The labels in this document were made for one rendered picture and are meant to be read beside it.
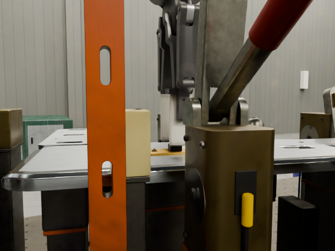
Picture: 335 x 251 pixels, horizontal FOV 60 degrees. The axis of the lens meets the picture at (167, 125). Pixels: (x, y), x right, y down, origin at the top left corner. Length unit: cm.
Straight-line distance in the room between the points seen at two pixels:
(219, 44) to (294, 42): 1052
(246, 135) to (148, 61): 746
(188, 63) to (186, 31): 4
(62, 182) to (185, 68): 19
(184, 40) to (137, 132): 15
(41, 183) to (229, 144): 18
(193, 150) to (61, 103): 689
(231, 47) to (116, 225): 18
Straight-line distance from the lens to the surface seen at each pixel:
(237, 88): 24
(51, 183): 30
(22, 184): 31
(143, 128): 26
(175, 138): 38
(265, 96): 974
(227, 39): 26
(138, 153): 26
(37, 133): 503
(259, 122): 45
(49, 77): 712
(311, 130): 75
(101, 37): 24
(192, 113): 26
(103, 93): 23
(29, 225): 101
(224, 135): 22
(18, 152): 56
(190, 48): 36
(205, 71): 26
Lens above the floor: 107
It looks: 5 degrees down
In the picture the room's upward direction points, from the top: straight up
